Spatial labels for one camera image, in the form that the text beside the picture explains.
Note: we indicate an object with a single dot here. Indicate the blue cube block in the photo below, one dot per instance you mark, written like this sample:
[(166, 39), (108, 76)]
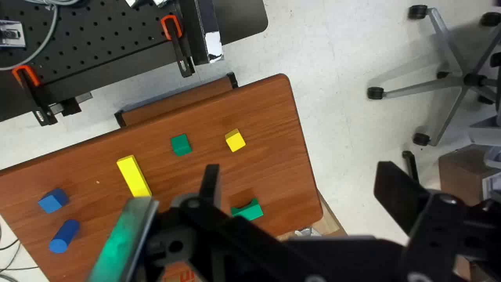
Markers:
[(53, 202)]

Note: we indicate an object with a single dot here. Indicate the green arch block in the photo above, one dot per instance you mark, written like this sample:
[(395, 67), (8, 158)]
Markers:
[(249, 213)]

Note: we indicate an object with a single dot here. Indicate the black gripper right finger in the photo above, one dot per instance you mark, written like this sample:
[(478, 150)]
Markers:
[(401, 198)]

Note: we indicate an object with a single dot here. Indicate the cardboard box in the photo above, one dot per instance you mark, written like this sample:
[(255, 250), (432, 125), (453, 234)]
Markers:
[(463, 175)]

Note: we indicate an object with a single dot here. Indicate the long yellow block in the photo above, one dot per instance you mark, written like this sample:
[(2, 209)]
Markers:
[(133, 176)]

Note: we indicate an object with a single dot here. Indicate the blue cylinder block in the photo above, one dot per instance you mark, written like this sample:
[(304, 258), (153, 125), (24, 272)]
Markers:
[(64, 236)]

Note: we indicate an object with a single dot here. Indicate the black perforated board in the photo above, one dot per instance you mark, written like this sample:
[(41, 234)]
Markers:
[(99, 43)]

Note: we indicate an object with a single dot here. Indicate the green wedge block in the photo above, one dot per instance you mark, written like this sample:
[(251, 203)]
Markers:
[(180, 145)]

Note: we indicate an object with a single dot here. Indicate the yellow cube block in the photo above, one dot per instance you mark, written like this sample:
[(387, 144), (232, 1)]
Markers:
[(235, 140)]

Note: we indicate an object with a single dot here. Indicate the orange black clamp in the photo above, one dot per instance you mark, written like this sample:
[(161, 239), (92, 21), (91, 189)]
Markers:
[(31, 90), (174, 34)]

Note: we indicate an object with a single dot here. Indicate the office chair base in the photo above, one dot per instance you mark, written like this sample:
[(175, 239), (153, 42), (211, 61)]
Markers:
[(453, 75)]

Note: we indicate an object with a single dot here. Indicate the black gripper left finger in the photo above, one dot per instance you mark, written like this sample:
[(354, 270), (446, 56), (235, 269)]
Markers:
[(210, 186)]

